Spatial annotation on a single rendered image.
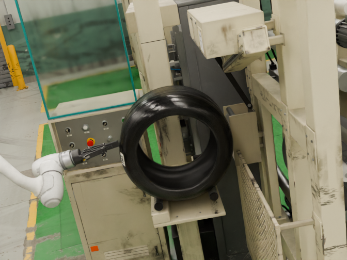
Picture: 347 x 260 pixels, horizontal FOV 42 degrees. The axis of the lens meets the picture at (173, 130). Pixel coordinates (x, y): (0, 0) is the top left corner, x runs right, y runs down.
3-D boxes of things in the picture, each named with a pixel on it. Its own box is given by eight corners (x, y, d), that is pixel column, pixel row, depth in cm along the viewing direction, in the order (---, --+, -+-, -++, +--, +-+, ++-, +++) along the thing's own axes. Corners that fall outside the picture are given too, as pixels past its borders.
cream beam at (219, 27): (190, 38, 237) (185, 10, 232) (237, 30, 237) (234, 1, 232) (204, 60, 179) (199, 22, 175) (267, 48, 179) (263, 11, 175)
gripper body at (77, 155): (69, 154, 222) (87, 148, 222) (72, 148, 230) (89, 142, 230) (75, 167, 225) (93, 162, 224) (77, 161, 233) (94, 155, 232)
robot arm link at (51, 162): (66, 159, 235) (67, 179, 227) (38, 168, 236) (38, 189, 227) (57, 147, 227) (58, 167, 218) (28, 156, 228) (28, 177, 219)
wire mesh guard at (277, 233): (247, 246, 285) (232, 143, 262) (250, 245, 285) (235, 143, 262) (290, 362, 200) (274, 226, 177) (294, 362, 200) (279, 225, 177)
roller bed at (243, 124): (229, 153, 274) (222, 106, 265) (253, 148, 274) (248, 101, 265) (235, 166, 256) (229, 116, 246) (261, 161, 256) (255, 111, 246)
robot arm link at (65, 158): (61, 149, 231) (72, 146, 230) (67, 165, 234) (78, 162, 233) (57, 156, 222) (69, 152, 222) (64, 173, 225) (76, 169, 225)
